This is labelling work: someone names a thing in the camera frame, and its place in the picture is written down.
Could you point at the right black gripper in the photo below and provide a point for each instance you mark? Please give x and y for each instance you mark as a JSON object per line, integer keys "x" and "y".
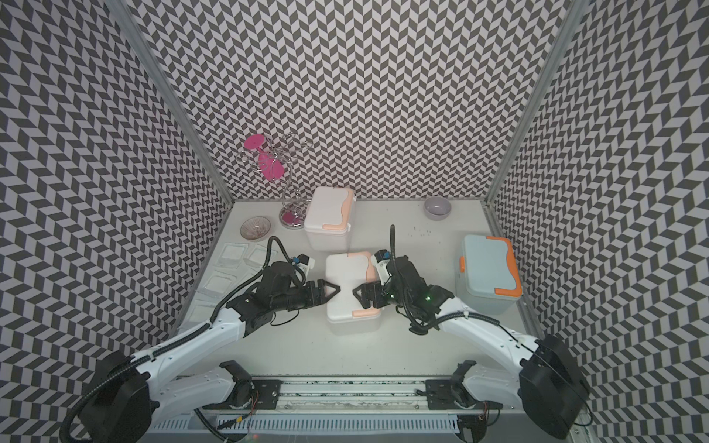
{"x": 379, "y": 292}

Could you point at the small grey round bowl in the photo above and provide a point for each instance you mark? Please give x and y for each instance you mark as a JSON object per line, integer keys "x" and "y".
{"x": 437, "y": 208}

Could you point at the white first aid box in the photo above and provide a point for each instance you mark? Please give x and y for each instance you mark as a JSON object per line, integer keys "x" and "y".
{"x": 327, "y": 224}
{"x": 345, "y": 313}

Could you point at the blue first aid kit box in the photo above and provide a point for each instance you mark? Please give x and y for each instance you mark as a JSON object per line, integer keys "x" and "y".
{"x": 487, "y": 278}

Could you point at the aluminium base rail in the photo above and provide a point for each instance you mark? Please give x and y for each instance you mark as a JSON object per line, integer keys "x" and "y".
{"x": 354, "y": 394}

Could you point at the small clear glass bowl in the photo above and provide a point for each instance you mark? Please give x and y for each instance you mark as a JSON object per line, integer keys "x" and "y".
{"x": 255, "y": 228}

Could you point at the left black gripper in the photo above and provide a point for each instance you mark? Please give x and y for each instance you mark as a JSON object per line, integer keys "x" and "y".
{"x": 312, "y": 293}

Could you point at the silver wire stand pink ornaments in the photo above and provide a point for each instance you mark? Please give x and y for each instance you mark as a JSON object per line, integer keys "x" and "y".
{"x": 277, "y": 160}

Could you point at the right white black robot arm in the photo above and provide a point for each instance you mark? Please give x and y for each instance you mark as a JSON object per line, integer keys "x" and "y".
{"x": 512, "y": 350}

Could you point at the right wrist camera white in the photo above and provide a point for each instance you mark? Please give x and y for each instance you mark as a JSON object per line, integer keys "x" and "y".
{"x": 380, "y": 261}

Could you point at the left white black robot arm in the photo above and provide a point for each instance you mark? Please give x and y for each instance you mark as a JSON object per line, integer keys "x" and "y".
{"x": 128, "y": 394}

